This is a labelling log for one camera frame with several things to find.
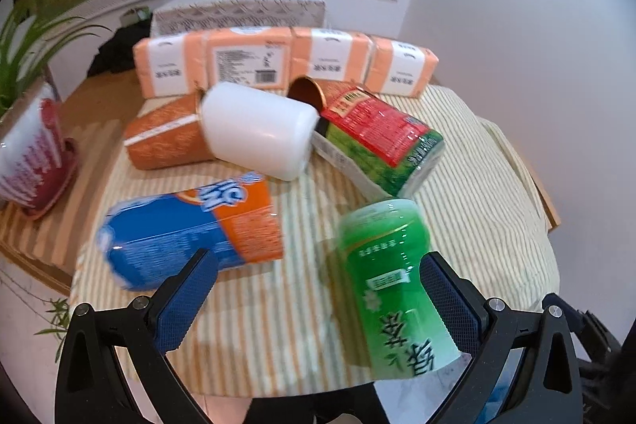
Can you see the orange tissue pack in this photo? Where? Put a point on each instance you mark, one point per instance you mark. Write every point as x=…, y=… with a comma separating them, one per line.
x=330, y=55
x=172, y=65
x=399, y=69

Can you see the red green label clear cup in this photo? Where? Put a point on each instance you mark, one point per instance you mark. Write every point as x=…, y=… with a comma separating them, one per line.
x=385, y=152

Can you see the orange tissue pack far left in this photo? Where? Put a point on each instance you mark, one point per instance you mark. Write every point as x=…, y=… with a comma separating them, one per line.
x=172, y=65

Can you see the striped yellow tablecloth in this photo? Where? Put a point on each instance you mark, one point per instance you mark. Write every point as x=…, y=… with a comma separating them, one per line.
x=290, y=327

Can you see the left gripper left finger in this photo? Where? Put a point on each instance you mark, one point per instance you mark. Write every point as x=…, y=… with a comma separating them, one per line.
x=91, y=386

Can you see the white patterned low table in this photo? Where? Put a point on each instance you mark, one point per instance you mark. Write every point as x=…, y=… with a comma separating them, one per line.
x=180, y=16

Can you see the black bag on floor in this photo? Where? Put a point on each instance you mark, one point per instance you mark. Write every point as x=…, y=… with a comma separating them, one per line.
x=116, y=55

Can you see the white plastic cup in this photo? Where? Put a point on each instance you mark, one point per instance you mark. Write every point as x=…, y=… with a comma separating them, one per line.
x=258, y=130

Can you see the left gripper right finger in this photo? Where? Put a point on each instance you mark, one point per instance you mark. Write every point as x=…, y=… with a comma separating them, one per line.
x=546, y=386

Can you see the wooden slatted tray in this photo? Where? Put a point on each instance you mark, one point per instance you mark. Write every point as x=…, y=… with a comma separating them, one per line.
x=49, y=247

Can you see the green potted plant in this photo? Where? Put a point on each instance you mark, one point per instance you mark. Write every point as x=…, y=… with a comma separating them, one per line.
x=29, y=41

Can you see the orange tissue pack far right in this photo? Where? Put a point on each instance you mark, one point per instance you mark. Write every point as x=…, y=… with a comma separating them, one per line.
x=399, y=69

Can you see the red white plant pot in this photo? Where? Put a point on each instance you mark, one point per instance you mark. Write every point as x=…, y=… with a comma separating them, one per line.
x=32, y=148

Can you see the orange tissue pack barcode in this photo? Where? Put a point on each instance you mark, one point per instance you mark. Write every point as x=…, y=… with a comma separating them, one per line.
x=257, y=57

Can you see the green plastic cup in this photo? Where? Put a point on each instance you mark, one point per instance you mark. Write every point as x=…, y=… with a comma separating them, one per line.
x=383, y=244

